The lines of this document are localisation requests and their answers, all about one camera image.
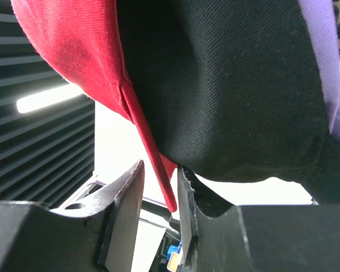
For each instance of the purple LA cap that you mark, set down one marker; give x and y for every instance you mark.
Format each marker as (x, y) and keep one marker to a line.
(320, 19)

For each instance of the black cap red trim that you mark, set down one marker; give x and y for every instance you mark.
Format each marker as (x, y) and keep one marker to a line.
(232, 90)

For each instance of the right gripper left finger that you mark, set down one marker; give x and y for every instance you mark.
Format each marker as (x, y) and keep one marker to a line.
(95, 233)

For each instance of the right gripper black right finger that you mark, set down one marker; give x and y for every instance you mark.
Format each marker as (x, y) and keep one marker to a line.
(219, 236)

